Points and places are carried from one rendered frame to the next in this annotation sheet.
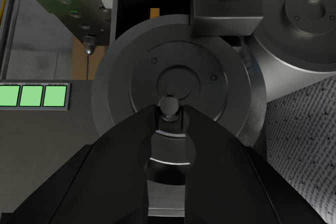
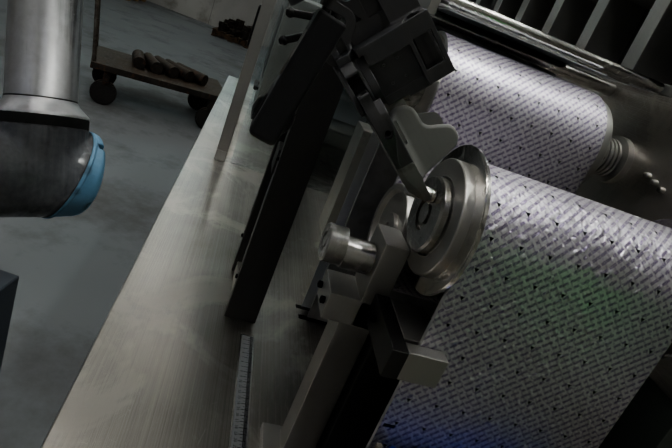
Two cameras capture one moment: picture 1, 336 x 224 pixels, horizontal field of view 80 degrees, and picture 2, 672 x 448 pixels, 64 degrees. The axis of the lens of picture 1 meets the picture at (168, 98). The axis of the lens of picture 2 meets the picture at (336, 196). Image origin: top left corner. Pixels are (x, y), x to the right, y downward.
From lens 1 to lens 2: 46 cm
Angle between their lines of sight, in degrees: 75
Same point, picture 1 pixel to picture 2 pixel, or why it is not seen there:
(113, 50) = (442, 283)
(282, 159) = (553, 156)
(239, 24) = (387, 230)
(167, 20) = (416, 282)
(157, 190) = not seen: outside the picture
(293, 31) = (397, 223)
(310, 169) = (509, 135)
